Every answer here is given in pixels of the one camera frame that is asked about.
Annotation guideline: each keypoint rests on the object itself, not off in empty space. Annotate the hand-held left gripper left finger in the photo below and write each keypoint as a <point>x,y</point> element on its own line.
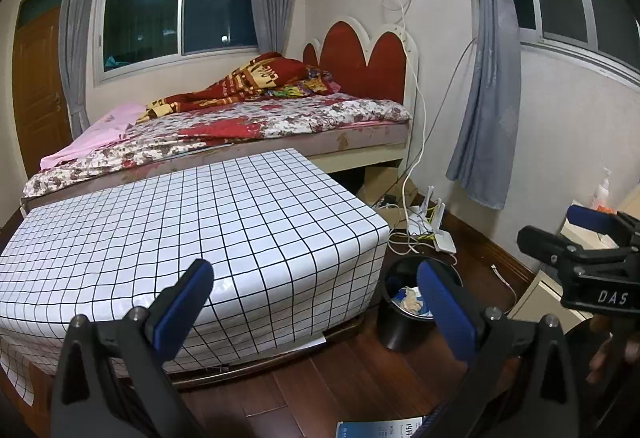
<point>182,308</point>

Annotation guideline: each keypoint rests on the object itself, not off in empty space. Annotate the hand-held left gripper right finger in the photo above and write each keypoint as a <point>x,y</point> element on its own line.
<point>445,313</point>

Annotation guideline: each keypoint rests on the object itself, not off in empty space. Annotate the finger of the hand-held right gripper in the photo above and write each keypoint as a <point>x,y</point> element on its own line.
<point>545,240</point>
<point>590,217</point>

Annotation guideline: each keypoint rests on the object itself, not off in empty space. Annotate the black trash bin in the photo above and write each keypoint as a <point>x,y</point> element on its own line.
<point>395,333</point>

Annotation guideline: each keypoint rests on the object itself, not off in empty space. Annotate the person's right hand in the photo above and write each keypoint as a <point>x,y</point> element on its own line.
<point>607,358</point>

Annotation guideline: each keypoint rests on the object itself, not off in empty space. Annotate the white lotion bottle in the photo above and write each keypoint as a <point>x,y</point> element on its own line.
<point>602,193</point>

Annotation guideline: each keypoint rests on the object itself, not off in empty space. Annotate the white modem box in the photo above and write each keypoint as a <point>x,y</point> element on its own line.
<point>445,243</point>

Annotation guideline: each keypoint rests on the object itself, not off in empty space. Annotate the white grid tablecloth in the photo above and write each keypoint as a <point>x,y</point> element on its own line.
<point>225,228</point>

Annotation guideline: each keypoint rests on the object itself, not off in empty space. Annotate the white router with antennas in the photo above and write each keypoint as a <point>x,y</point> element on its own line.
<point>425,218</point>

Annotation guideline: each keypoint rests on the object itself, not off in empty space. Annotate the blue and white booklet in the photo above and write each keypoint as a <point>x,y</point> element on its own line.
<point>380,429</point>

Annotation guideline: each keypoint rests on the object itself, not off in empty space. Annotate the cardboard box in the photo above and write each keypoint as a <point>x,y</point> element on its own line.
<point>380,180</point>

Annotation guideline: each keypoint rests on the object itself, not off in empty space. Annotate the tied grey curtain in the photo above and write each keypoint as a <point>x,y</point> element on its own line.
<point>490,92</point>

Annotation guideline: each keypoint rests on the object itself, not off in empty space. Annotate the pink bed sheet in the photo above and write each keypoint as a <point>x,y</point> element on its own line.
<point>105,127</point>

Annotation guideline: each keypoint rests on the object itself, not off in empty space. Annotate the bed with floral bedding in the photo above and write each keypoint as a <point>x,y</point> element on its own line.
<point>310,117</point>

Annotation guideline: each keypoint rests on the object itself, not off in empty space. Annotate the red printed blanket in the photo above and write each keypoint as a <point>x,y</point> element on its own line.
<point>250,77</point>

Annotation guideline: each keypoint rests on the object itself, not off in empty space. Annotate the brown wooden door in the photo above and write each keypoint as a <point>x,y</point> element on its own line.
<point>40,92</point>

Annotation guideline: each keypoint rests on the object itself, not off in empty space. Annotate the bed with red headboard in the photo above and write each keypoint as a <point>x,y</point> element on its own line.
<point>360,57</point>

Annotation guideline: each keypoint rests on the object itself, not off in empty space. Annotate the large sliding window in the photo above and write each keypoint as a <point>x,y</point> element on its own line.
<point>175,7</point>

